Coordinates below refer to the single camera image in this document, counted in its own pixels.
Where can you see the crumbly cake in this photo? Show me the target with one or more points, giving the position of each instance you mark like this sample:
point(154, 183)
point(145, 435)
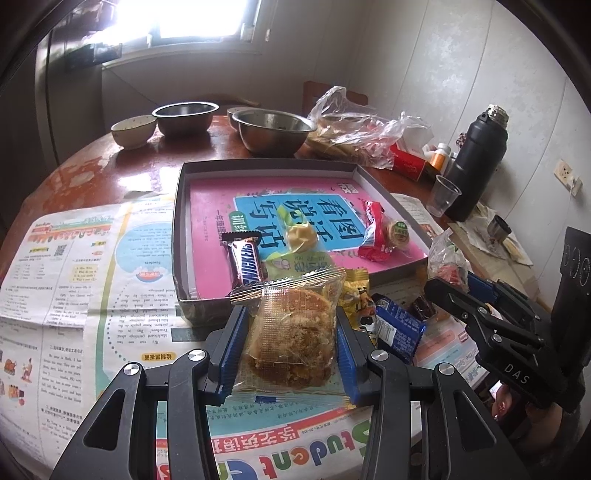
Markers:
point(288, 332)

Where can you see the clear packet of red candy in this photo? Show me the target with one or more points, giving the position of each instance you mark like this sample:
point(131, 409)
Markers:
point(445, 263)

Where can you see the person's right hand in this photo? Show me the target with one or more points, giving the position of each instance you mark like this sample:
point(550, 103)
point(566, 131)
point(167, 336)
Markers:
point(503, 401)

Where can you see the window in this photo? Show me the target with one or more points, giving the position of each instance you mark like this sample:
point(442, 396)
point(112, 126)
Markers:
point(184, 18)

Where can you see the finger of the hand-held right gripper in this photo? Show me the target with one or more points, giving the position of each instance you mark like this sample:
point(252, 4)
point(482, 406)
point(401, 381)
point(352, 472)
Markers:
point(480, 284)
point(461, 304)

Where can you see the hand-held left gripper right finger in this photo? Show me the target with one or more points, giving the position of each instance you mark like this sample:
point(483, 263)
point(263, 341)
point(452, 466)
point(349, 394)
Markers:
point(346, 355)

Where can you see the clear plastic cup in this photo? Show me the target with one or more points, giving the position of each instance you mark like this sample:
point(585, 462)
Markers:
point(441, 196)

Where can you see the white pill bottle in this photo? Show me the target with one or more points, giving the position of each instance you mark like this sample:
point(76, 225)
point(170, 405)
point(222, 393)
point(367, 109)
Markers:
point(428, 151)

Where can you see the blue cookie packet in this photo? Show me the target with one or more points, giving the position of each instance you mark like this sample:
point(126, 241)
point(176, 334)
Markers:
point(399, 330)

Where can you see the flatbread stack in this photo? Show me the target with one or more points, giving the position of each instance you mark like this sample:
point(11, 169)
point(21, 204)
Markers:
point(337, 143)

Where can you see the printed newspaper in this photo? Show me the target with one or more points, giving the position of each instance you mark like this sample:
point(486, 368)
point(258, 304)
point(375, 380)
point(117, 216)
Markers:
point(69, 300)

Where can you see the small white ceramic bowl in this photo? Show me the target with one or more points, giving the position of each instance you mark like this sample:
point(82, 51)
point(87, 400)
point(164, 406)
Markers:
point(134, 131)

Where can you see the round cookie packet green label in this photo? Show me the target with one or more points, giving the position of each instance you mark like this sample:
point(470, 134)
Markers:
point(398, 234)

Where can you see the brown chocolate bar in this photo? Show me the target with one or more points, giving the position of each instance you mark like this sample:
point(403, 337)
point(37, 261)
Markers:
point(247, 265)

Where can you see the orange pill bottle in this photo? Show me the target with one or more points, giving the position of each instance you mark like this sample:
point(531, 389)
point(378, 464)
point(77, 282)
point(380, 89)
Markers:
point(438, 159)

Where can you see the pink workbook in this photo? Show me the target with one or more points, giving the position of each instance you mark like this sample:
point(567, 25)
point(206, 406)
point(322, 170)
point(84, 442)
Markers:
point(212, 217)

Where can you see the red tissue box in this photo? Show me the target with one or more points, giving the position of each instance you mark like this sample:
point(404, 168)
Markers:
point(408, 161)

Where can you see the dark grey refrigerator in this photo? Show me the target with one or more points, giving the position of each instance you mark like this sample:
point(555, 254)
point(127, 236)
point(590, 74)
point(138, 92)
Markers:
point(60, 92)

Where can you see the small metal cup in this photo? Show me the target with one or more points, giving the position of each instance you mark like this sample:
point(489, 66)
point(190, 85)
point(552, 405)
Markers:
point(498, 228)

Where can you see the black thermos bottle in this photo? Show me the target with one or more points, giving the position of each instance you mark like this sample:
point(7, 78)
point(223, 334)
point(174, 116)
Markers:
point(475, 170)

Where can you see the large steel bowl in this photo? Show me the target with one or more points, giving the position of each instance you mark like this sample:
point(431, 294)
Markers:
point(272, 136)

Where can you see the brown cake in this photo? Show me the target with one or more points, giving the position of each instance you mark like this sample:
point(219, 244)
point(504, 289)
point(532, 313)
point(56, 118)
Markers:
point(422, 307)

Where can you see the grey cardboard box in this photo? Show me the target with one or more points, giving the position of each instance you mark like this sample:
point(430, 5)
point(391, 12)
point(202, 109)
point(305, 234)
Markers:
point(203, 309)

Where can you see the beige printed paper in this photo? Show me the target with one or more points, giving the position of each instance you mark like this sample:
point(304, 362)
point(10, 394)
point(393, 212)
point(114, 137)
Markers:
point(521, 277)

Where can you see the crumpled white tissue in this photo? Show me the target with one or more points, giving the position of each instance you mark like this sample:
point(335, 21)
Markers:
point(480, 226)

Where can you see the long red wafer packet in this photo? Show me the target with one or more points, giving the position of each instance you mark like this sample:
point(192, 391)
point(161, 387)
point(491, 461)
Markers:
point(374, 221)

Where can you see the black white spotted ornament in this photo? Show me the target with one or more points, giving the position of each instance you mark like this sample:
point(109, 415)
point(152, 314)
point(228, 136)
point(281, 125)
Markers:
point(461, 143)

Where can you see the clear plastic bag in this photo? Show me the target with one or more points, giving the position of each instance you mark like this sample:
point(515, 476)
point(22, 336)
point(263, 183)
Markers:
point(364, 124)

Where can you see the yellow cartoon snack packet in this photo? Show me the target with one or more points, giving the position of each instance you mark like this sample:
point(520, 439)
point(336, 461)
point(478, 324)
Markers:
point(358, 295)

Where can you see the white wall socket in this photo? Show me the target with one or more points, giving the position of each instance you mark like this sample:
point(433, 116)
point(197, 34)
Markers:
point(565, 173)

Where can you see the green pastry packet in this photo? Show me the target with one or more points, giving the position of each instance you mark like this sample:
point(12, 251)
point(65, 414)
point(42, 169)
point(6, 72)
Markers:
point(300, 265)

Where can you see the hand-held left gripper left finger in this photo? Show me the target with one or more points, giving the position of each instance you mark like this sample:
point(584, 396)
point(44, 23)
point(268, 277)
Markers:
point(231, 341)

